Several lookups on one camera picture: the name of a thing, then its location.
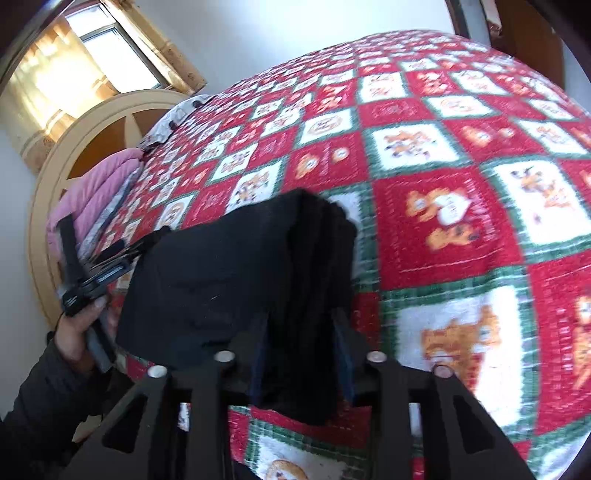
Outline dark sleeved left forearm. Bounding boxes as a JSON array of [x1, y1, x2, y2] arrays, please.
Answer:
[[1, 331, 134, 479]]

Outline cream wooden headboard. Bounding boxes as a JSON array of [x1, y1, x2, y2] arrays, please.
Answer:
[[26, 90, 187, 328]]

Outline red patterned bed quilt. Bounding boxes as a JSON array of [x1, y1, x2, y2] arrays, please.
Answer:
[[99, 30, 590, 479]]

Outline left hand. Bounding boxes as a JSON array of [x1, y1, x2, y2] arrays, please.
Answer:
[[53, 296, 119, 374]]

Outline window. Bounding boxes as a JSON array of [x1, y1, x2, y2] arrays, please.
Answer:
[[65, 2, 169, 93]]

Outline brown wooden door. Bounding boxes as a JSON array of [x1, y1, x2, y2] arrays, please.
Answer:
[[445, 0, 567, 91]]

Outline grey patterned folded blanket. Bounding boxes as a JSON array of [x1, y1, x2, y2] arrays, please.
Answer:
[[77, 166, 143, 262]]

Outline yellow curtain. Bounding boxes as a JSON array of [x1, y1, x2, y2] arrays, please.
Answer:
[[1, 1, 206, 174]]

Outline black pants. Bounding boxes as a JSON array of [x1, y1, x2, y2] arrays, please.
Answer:
[[116, 189, 358, 425]]

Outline white patterned pillow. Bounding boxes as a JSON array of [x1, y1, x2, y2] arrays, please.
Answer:
[[137, 94, 214, 153]]

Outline pink folded blanket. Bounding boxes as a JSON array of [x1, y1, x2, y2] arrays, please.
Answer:
[[46, 148, 143, 259]]

